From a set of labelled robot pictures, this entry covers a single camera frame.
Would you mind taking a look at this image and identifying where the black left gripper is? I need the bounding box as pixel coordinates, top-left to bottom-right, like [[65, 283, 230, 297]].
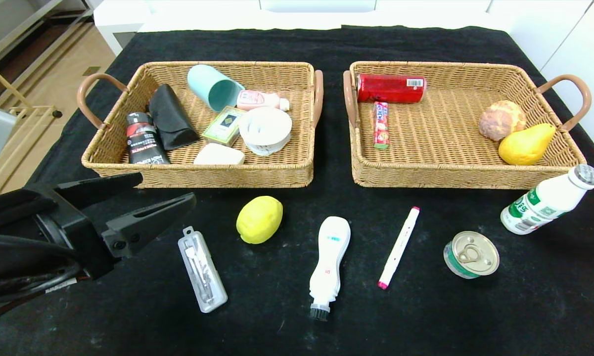
[[0, 172, 197, 280]]

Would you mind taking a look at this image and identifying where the white electric brush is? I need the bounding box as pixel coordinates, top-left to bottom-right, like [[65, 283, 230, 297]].
[[309, 216, 352, 322]]

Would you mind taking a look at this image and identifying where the tin can with pull tab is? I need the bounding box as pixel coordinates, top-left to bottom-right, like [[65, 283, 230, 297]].
[[443, 231, 500, 280]]

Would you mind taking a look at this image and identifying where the white milk drink bottle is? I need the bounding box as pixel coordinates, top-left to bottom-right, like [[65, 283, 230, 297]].
[[500, 164, 594, 235]]

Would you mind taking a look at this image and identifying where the wicker basket holding toiletries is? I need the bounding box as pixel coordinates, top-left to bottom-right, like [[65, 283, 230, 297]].
[[77, 61, 324, 189]]

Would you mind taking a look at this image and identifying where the wicker basket holding food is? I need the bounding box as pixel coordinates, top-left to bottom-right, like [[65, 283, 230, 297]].
[[343, 61, 593, 190]]

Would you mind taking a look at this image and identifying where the black facial cleanser tube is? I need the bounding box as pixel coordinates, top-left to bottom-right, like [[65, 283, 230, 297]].
[[126, 112, 171, 165]]

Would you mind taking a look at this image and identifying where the clear compass case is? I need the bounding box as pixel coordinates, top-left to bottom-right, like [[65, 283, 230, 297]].
[[178, 226, 228, 313]]

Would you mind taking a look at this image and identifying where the black glasses case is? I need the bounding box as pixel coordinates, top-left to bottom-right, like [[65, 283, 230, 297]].
[[148, 84, 200, 151]]

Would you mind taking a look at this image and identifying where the wooden wheeled rack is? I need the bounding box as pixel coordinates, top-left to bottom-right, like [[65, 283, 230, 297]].
[[0, 57, 64, 198]]

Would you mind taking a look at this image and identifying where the white soap bar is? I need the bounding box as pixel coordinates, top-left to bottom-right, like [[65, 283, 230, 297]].
[[193, 143, 246, 166]]

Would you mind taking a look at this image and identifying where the green gold card box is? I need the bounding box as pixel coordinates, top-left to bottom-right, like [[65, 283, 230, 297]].
[[201, 106, 248, 147]]

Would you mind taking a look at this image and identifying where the yellow lemon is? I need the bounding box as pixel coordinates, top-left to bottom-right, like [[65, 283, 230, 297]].
[[236, 195, 284, 245]]

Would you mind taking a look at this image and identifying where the teal plastic cup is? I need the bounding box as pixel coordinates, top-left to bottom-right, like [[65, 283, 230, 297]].
[[187, 64, 246, 113]]

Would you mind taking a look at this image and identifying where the white round container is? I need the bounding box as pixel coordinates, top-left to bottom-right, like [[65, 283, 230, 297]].
[[238, 106, 293, 157]]

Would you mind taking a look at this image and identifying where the pink lotion bottle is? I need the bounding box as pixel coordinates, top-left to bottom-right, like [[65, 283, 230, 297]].
[[236, 89, 290, 112]]

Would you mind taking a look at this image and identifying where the white low table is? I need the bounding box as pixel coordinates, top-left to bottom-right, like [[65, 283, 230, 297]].
[[93, 0, 520, 56]]

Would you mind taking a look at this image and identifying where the grey metal shelf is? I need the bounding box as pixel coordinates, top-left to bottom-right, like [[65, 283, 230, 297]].
[[0, 0, 94, 65]]

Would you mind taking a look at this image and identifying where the black table cloth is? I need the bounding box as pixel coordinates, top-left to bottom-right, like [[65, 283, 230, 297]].
[[0, 25, 594, 356]]

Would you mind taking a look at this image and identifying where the red chewy candy stick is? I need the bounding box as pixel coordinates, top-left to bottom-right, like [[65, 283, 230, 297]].
[[373, 101, 390, 150]]

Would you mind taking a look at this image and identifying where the white pink marker pen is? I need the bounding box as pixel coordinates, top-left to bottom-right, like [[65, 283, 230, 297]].
[[377, 206, 421, 290]]

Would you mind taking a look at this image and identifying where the red soda can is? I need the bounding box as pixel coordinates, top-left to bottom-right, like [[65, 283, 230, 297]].
[[357, 73, 427, 104]]

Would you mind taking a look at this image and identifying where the brown bread roll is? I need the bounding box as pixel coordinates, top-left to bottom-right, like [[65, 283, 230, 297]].
[[478, 100, 527, 142]]

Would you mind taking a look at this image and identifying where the yellow pear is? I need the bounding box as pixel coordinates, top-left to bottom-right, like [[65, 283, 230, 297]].
[[498, 123, 557, 166]]

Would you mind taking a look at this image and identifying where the white cabinet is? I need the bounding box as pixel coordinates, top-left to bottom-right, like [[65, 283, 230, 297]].
[[490, 0, 594, 167]]

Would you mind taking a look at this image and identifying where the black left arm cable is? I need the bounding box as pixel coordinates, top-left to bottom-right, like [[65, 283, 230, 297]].
[[0, 232, 92, 328]]

